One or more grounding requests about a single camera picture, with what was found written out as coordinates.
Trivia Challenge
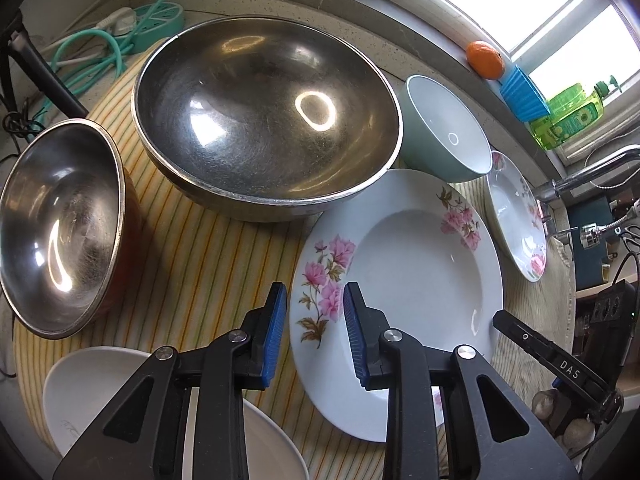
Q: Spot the black light tripod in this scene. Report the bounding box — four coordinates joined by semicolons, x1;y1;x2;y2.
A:
0;9;88;118

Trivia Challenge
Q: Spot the blue ribbed cup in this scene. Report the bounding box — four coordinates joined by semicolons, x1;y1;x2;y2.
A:
500;65;550;122

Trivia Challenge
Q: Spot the teal round power strip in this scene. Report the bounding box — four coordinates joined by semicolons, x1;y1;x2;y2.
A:
127;2;184;55

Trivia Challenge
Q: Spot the red steel bowl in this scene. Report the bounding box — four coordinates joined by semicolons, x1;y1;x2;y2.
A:
1;118;142;339

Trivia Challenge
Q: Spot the white plug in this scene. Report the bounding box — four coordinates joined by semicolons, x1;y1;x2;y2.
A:
94;6;137;37

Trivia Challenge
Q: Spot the green hose cable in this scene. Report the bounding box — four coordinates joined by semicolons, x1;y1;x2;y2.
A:
29;0;202;126

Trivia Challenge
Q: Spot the white plate grey pattern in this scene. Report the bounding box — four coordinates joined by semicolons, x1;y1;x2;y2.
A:
42;346;309;480

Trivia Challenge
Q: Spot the gloved right hand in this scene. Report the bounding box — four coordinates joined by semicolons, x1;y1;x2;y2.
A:
532;389;597;457

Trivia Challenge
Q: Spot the teal knife holder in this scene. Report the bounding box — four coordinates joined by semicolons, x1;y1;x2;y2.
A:
568;195;613;290

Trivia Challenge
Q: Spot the chrome kitchen faucet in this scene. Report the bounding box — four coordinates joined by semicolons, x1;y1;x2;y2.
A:
534;144;640;203

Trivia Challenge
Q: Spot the floral plate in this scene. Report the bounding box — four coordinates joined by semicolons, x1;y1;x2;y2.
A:
290;169;502;442
483;151;547;283

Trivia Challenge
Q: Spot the faucet sprayer hose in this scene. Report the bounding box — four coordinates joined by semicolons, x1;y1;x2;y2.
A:
579;199;640;250

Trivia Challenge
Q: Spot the green dish soap bottle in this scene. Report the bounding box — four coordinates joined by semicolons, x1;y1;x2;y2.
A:
529;76;620;151

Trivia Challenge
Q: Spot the light green ceramic bowl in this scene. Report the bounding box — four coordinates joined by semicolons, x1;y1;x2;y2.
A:
398;74;492;183

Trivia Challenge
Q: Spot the striped yellow towel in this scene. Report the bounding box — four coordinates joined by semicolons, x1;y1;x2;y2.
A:
13;42;575;479

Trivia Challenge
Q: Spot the orange fruit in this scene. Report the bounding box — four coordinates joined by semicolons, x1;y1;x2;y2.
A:
465;41;506;80

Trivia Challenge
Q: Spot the large steel bowl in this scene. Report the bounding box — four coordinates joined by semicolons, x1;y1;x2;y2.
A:
131;16;402;222

